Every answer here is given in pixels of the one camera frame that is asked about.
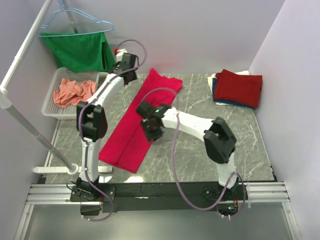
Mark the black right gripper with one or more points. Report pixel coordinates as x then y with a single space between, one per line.
151 136

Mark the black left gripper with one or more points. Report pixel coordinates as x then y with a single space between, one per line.
135 76

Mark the pink-red t-shirt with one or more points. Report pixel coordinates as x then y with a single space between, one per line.
127 146

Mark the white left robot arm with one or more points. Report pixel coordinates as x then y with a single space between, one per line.
91 117

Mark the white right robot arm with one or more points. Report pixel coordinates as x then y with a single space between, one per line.
219 140

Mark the green hanging t-shirt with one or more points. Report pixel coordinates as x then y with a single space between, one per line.
80 52

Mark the salmon orange t-shirt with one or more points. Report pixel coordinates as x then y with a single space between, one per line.
71 92

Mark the blue folded t-shirt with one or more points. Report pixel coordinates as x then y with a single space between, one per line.
225 102

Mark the dark red folded t-shirt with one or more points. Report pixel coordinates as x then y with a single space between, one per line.
238 88

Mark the white clothes rack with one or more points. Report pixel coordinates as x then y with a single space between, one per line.
23 89

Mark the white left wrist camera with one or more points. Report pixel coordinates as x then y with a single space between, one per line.
119 53

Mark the light blue wire hanger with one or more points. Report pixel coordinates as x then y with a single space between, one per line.
70 11

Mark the aluminium rail frame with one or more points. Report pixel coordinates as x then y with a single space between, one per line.
258 192

